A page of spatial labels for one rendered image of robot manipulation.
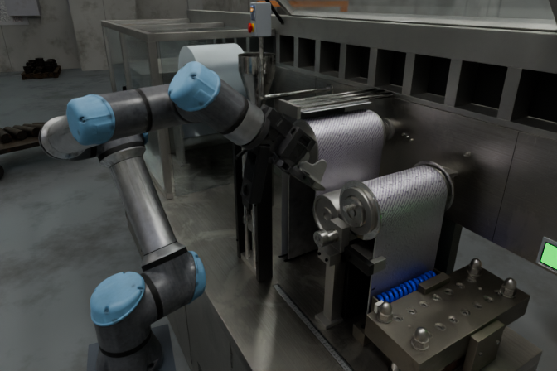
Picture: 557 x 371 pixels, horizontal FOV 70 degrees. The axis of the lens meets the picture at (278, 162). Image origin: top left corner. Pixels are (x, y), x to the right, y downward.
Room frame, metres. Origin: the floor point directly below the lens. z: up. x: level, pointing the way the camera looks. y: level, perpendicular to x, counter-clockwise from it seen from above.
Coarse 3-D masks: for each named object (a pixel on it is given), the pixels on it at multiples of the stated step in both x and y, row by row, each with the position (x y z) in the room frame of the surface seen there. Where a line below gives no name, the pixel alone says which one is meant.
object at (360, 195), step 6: (348, 192) 0.85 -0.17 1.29; (354, 192) 0.83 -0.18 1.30; (360, 192) 0.82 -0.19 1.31; (342, 198) 0.87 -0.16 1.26; (360, 198) 0.81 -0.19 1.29; (366, 198) 0.80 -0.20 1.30; (366, 204) 0.79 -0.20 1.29; (366, 210) 0.79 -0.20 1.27; (372, 210) 0.78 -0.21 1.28; (342, 216) 0.86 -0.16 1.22; (366, 216) 0.79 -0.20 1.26; (372, 216) 0.78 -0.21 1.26; (366, 222) 0.79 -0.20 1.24; (372, 222) 0.78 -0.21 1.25; (354, 228) 0.82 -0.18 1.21; (360, 228) 0.81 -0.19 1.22; (366, 228) 0.79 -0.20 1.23; (372, 228) 0.78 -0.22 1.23; (360, 234) 0.81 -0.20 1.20
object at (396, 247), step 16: (416, 224) 0.85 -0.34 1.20; (432, 224) 0.88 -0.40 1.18; (384, 240) 0.79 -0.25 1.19; (400, 240) 0.82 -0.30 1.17; (416, 240) 0.85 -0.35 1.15; (432, 240) 0.88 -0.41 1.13; (384, 256) 0.80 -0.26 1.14; (400, 256) 0.83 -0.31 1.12; (416, 256) 0.86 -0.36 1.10; (432, 256) 0.89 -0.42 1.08; (384, 272) 0.80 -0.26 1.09; (400, 272) 0.83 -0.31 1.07; (416, 272) 0.86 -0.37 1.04; (384, 288) 0.80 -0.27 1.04
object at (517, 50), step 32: (288, 32) 1.74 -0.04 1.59; (320, 32) 1.54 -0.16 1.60; (352, 32) 1.39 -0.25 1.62; (384, 32) 1.26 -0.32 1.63; (416, 32) 1.15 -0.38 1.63; (448, 32) 1.06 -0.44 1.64; (480, 32) 0.99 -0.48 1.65; (512, 32) 0.92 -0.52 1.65; (544, 32) 0.87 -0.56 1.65; (288, 64) 1.77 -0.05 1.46; (320, 64) 1.55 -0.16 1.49; (352, 64) 1.43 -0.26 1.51; (384, 64) 1.30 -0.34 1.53; (416, 64) 1.16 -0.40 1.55; (448, 64) 1.13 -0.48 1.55; (480, 64) 1.05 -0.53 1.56; (512, 64) 0.91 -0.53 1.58; (544, 64) 0.85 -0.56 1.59; (416, 96) 1.14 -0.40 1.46; (448, 96) 1.04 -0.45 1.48; (480, 96) 1.04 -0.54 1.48; (512, 96) 0.90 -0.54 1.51; (544, 96) 0.90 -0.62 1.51; (544, 128) 0.83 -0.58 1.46
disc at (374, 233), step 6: (354, 180) 0.86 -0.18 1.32; (342, 186) 0.89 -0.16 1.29; (348, 186) 0.87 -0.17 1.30; (354, 186) 0.85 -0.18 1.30; (360, 186) 0.83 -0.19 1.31; (366, 186) 0.82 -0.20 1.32; (342, 192) 0.88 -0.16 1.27; (366, 192) 0.81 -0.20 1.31; (372, 192) 0.80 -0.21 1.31; (372, 198) 0.79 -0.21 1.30; (372, 204) 0.79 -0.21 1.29; (378, 204) 0.78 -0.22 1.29; (378, 210) 0.78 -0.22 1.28; (378, 216) 0.77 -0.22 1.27; (378, 222) 0.77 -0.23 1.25; (378, 228) 0.77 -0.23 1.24; (354, 234) 0.84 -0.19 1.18; (366, 234) 0.80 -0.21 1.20; (372, 234) 0.78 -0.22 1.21; (366, 240) 0.80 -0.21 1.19
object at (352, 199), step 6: (348, 198) 0.83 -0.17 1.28; (354, 198) 0.82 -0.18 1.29; (342, 204) 0.85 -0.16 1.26; (348, 204) 0.83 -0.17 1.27; (360, 204) 0.81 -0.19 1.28; (342, 210) 0.85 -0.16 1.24; (354, 210) 0.82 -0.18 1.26; (360, 210) 0.80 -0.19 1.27; (348, 216) 0.83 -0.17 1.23; (354, 216) 0.82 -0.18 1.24; (360, 216) 0.80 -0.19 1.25; (348, 222) 0.83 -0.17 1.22; (354, 222) 0.81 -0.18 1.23; (360, 222) 0.79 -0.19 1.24
